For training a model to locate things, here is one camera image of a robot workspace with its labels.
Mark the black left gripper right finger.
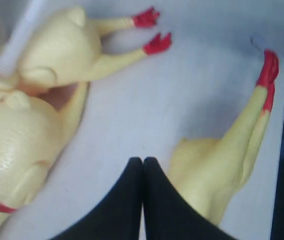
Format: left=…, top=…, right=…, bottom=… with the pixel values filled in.
left=143, top=157, right=233, bottom=240

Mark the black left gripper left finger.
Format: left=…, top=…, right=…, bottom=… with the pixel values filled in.
left=53, top=157, right=143, bottom=240

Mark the yellow rubber chicken front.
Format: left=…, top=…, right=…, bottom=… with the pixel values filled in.
left=167, top=49, right=279, bottom=226

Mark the yellow rubber chicken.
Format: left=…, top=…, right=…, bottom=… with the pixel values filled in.
left=167, top=49, right=279, bottom=226
left=0, top=82, right=88, bottom=226

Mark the headless yellow chicken body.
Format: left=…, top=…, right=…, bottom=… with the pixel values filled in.
left=18, top=5, right=172, bottom=96

